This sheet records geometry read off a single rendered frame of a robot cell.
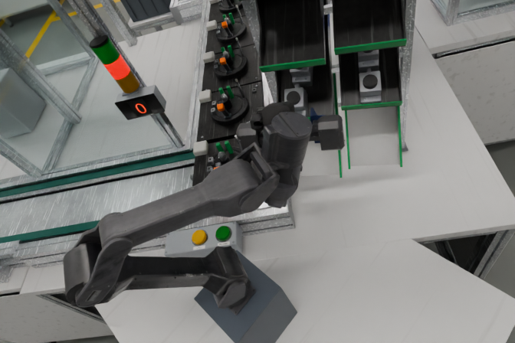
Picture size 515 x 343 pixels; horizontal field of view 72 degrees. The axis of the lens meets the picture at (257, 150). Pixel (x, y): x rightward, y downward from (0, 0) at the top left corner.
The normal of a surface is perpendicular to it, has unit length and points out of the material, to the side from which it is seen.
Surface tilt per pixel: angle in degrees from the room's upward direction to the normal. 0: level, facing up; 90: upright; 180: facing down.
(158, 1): 90
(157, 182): 0
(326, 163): 45
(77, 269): 10
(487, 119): 90
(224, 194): 4
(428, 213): 0
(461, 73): 90
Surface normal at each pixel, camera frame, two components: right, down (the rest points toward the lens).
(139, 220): -0.04, -0.71
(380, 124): -0.28, 0.13
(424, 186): -0.26, -0.61
